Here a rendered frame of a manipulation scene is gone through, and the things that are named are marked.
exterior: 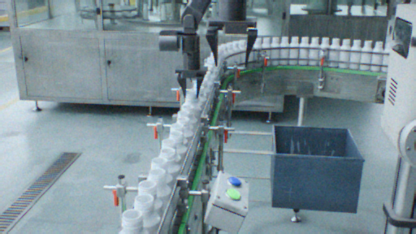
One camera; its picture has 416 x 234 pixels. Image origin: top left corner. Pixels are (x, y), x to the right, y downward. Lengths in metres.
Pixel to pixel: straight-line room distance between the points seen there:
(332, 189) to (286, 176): 0.17
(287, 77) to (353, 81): 0.39
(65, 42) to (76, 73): 0.33
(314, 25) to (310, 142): 4.57
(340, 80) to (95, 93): 2.87
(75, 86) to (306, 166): 3.64
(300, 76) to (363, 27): 3.78
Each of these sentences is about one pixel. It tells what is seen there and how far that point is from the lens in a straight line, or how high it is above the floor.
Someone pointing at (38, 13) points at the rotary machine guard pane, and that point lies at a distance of 5.03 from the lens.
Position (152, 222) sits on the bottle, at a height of 1.12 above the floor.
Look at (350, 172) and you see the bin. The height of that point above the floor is 0.89.
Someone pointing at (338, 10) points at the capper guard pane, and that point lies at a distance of 6.50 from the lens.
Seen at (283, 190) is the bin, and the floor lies 0.80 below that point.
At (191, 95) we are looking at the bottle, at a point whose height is 1.19.
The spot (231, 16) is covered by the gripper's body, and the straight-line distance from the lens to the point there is 0.95.
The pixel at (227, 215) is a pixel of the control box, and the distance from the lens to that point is 1.01.
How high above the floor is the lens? 1.61
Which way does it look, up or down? 20 degrees down
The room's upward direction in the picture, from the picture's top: 1 degrees clockwise
